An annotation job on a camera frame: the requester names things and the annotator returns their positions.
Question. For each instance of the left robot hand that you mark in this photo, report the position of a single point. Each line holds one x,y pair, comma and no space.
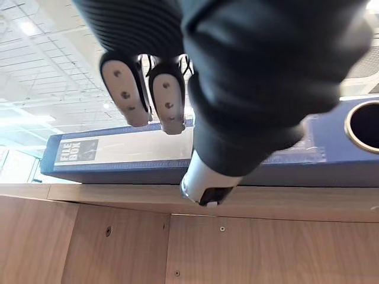
242,74

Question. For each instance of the blue file box folder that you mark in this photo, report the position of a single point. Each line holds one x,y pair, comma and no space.
142,159

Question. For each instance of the light wooden cabinet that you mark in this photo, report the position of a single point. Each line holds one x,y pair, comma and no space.
189,236

